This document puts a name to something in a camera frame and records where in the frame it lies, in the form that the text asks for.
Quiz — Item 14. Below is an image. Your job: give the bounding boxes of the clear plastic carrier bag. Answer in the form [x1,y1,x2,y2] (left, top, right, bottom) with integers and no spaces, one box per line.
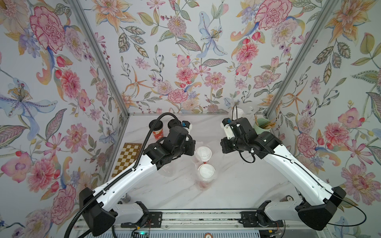
[229,101,259,120]

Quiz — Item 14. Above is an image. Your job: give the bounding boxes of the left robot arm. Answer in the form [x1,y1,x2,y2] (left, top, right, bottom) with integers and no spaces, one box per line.
[79,121,195,237]

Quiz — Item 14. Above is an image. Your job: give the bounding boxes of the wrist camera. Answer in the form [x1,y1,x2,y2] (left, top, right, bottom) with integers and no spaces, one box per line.
[221,117,251,140]
[182,121,192,134]

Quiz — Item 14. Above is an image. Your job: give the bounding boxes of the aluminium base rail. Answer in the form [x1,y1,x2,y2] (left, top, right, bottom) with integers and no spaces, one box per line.
[72,209,328,231]

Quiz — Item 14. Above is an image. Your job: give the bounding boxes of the white lid red back cup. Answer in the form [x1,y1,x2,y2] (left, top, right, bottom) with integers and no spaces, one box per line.
[197,164,216,190]

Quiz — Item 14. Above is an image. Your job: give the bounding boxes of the white lid red cup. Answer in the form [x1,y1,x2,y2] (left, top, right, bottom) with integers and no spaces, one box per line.
[195,146,212,164]
[197,164,216,190]

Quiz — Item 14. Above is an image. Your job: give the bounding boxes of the green cup holder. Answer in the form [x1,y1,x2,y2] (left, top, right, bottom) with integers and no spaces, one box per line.
[253,118,270,135]

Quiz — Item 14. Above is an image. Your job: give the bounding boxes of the wooden stir sticks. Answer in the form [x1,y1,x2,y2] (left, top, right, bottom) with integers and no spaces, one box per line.
[255,115,276,130]

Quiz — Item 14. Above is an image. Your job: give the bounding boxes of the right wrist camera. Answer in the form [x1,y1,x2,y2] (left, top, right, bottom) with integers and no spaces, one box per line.
[221,117,251,140]

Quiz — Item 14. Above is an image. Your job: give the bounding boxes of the black corrugated cable conduit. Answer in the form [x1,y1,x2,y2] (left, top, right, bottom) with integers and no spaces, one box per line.
[63,112,183,238]

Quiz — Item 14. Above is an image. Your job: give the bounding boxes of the wooden chessboard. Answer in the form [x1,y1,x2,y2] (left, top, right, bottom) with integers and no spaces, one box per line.
[111,143,142,178]

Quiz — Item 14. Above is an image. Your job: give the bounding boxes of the white lid floral cup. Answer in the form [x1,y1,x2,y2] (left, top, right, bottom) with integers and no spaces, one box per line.
[230,108,245,120]

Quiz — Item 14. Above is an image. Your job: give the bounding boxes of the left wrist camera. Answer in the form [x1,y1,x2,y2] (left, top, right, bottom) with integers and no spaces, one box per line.
[182,121,192,134]

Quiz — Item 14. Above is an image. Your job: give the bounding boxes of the clear plastic bag pile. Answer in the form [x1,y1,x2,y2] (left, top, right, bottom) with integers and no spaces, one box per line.
[158,142,217,191]

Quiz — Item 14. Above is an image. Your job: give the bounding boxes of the black lid red cup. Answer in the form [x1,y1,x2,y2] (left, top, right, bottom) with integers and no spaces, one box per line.
[149,120,164,140]
[167,119,182,129]

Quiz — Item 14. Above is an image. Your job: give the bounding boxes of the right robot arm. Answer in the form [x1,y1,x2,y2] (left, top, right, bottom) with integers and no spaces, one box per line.
[220,118,346,231]

